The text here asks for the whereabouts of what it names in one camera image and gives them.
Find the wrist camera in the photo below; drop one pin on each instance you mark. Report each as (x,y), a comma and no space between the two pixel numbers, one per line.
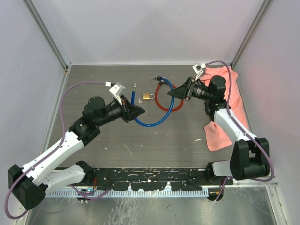
(199,69)
(117,90)

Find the slotted cable duct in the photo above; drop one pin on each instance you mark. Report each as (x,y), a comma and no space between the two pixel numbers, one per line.
(166,193)

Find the blue cable lock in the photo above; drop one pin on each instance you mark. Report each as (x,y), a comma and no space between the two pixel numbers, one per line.
(156,120)

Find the blue lock keys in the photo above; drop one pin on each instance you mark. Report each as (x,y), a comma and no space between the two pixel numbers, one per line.
(153,79)

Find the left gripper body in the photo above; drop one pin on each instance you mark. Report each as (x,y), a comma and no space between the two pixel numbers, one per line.
(116,111)

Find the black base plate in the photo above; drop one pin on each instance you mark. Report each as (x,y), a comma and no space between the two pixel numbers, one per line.
(149,179)

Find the brass padlock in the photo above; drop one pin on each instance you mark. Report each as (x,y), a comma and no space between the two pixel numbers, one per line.
(148,96)

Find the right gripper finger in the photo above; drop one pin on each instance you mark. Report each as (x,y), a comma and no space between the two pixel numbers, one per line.
(180,96)
(183,89)

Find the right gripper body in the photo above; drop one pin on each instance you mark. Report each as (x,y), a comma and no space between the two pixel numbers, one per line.
(198,91)

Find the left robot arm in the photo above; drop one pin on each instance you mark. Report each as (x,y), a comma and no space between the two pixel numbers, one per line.
(36,179)

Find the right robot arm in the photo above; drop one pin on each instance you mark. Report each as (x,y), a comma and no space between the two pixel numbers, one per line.
(250,154)

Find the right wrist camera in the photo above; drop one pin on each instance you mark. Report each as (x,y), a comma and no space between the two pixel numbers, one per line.
(199,69)

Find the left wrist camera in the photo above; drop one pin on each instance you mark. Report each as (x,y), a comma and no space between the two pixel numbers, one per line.
(117,90)

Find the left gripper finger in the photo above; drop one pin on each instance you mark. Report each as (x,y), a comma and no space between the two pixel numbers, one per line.
(131,108)
(133,116)

